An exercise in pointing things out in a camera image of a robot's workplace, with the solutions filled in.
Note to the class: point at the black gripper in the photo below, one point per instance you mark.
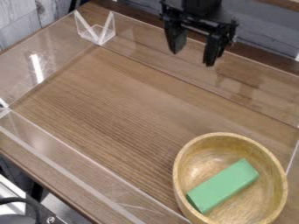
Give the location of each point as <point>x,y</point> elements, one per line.
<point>203,16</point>

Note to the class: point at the green rectangular block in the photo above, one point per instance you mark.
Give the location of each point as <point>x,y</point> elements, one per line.
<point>221,186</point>

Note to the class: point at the brown wooden bowl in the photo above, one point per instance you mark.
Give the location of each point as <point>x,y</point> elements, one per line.
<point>208,154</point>

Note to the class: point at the clear acrylic enclosure wall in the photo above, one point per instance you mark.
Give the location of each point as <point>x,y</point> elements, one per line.
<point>97,115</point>

